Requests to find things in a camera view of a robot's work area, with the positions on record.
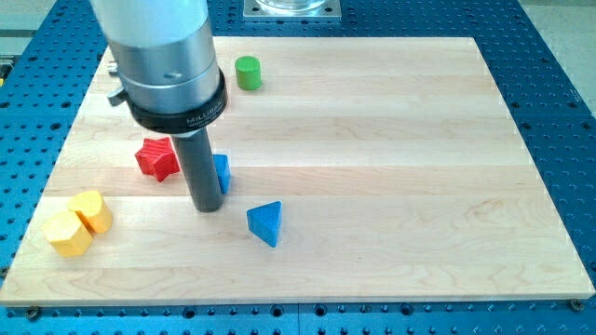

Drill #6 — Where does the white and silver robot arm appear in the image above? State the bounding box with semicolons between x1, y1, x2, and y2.
90;0;227;134

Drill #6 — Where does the red wooden star block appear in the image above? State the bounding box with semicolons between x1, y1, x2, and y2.
134;137;181;182

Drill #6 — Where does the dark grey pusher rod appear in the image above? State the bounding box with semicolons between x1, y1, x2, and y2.
172;128;224;212

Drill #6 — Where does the blue wooden triangle block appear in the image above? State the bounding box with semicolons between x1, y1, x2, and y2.
247;201;282;248

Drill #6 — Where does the yellow wooden hexagon block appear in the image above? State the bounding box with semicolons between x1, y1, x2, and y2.
42;211;93;257

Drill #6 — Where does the green wooden cylinder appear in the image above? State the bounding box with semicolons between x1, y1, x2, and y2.
235;56;262;90

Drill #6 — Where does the blue wooden cube block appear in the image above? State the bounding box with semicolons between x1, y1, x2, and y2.
213;154;231;194

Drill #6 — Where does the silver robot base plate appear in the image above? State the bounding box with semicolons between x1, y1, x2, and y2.
243;0;342;20

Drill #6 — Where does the light wooden board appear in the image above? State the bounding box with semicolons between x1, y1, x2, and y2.
1;37;595;306

